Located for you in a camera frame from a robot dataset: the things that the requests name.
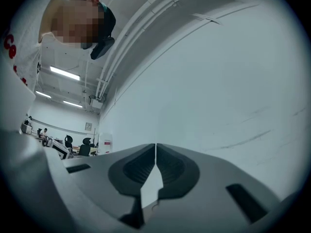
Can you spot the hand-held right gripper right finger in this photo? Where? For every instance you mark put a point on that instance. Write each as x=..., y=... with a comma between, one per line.
x=213, y=186

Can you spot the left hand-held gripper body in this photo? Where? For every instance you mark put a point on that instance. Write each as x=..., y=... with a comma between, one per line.
x=60, y=149

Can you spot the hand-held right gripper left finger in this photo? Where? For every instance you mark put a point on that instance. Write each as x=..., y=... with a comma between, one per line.
x=97, y=178

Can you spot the black office chair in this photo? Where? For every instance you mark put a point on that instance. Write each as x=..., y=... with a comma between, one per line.
x=85, y=147
x=68, y=141

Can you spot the light wooden desk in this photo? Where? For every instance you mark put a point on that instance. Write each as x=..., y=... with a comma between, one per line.
x=93, y=150

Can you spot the white cabinet with red labels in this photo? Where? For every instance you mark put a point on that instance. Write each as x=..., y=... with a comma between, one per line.
x=105, y=143

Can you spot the long ceiling light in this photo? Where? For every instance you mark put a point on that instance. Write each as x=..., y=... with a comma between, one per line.
x=43, y=94
x=73, y=104
x=65, y=73

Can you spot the white table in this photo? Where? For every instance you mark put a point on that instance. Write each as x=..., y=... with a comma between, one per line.
x=151, y=188

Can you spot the white junction box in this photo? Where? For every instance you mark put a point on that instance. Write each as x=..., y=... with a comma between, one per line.
x=95, y=102

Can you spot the grey shirt with red letters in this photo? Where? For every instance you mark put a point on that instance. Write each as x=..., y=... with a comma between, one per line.
x=22, y=33

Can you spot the person's head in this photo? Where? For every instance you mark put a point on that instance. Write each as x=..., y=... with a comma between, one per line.
x=73, y=21

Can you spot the white ceiling conduit bundle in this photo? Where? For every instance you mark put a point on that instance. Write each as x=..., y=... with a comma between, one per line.
x=136, y=25

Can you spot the framed wall sign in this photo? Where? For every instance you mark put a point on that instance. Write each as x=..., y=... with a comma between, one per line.
x=88, y=126

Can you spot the black head-mounted camera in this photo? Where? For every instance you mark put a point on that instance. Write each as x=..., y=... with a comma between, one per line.
x=103, y=46

